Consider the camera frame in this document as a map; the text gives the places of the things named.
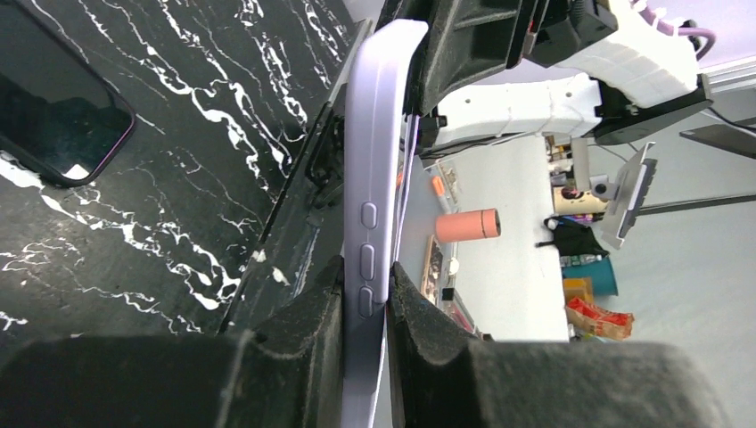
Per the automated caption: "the pink-edged black smartphone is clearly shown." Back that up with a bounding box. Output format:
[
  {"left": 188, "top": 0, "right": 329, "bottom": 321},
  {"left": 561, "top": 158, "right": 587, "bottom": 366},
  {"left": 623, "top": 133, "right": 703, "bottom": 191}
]
[{"left": 1, "top": 1, "right": 136, "bottom": 187}]

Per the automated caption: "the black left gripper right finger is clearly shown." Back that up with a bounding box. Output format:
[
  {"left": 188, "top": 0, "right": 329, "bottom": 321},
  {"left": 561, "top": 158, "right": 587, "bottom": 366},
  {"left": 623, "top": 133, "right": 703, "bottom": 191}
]
[{"left": 386, "top": 264, "right": 730, "bottom": 427}]

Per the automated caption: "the salmon pink cylinder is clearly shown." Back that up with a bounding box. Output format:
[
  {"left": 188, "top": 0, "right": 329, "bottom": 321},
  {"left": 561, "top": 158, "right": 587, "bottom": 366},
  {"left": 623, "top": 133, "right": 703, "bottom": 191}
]
[{"left": 435, "top": 209, "right": 501, "bottom": 243}]

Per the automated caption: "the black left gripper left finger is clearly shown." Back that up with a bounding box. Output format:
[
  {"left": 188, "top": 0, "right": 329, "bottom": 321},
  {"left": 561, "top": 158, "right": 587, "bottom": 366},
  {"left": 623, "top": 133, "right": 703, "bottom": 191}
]
[{"left": 1, "top": 257, "right": 344, "bottom": 427}]

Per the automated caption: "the teal bin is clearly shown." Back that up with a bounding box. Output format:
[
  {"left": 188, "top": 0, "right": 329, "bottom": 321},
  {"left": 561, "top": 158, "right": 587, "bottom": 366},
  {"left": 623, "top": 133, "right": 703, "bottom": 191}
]
[{"left": 562, "top": 258, "right": 619, "bottom": 297}]

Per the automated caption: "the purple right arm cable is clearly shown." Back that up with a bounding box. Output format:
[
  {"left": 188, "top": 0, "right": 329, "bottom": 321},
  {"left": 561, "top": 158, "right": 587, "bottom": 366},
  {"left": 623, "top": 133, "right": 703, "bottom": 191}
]
[{"left": 629, "top": 0, "right": 717, "bottom": 62}]

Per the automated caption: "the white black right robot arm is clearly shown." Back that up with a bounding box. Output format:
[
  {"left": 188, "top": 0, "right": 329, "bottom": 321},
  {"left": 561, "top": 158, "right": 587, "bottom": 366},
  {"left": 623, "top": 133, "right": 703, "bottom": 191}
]
[{"left": 419, "top": 1, "right": 717, "bottom": 151}]

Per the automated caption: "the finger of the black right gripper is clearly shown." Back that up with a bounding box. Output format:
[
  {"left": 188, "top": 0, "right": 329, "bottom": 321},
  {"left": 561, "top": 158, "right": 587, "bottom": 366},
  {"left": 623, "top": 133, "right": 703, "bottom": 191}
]
[{"left": 407, "top": 1, "right": 526, "bottom": 115}]

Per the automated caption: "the grey monitor on stand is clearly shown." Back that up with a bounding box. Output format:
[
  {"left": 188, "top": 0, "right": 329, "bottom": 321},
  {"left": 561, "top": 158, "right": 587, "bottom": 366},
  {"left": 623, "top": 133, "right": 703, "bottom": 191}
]
[{"left": 570, "top": 138, "right": 755, "bottom": 250}]

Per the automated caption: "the lavender phone case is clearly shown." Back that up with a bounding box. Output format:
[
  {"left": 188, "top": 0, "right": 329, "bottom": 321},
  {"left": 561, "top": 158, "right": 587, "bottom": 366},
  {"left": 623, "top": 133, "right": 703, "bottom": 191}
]
[{"left": 341, "top": 19, "right": 429, "bottom": 427}]

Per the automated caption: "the orange red bag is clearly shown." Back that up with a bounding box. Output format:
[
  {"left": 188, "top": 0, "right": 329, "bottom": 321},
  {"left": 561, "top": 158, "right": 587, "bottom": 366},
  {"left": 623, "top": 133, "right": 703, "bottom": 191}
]
[{"left": 565, "top": 297, "right": 635, "bottom": 341}]

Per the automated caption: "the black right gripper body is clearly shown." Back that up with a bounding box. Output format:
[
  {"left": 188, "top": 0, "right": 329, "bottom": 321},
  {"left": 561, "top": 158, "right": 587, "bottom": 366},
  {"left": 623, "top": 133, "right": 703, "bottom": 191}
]
[{"left": 524, "top": 1, "right": 619, "bottom": 67}]

